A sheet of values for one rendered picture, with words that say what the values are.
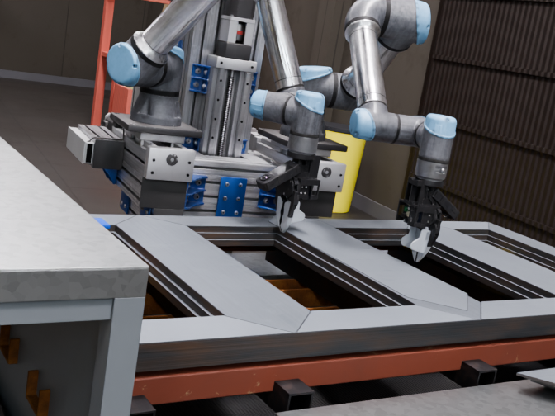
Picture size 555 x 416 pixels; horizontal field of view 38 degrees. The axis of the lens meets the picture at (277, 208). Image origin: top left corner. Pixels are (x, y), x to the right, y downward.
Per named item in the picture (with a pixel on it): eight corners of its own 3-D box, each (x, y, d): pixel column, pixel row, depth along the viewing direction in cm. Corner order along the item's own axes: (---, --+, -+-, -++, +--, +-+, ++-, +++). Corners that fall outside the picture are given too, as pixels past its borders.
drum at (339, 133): (338, 202, 699) (352, 124, 684) (362, 215, 661) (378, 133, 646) (292, 199, 679) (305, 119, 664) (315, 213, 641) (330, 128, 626)
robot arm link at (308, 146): (299, 137, 197) (282, 131, 203) (296, 155, 198) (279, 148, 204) (324, 139, 201) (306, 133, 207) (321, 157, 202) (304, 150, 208)
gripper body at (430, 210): (394, 221, 196) (403, 173, 194) (419, 222, 201) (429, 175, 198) (414, 230, 190) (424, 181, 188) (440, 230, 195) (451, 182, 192)
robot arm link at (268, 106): (264, 117, 215) (301, 125, 210) (244, 118, 205) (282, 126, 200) (269, 88, 213) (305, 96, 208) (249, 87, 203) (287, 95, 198)
